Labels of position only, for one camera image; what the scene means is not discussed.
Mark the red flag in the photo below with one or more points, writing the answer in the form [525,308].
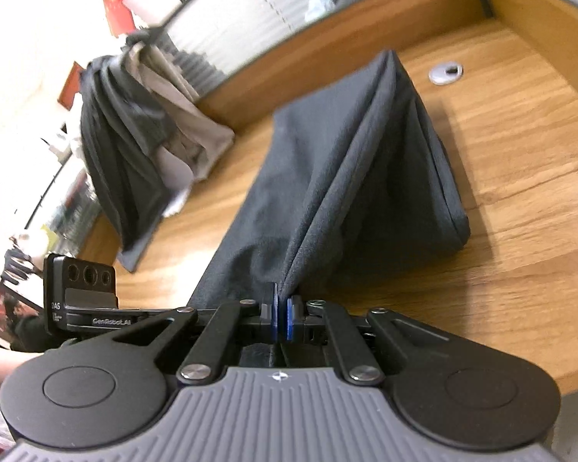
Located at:
[118,9]

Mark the dark grey hanging garment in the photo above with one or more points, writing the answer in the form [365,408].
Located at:
[144,115]

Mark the brown door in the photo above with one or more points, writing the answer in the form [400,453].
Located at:
[71,84]

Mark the black hanging garment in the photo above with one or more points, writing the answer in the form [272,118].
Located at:
[110,192]

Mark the person's left forearm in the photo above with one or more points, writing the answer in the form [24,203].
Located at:
[14,370]

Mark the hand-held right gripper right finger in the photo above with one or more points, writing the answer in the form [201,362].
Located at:
[291,320]

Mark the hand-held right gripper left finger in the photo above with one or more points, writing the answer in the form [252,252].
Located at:
[271,317]

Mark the dark grey pants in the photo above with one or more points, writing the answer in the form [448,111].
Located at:
[346,168]

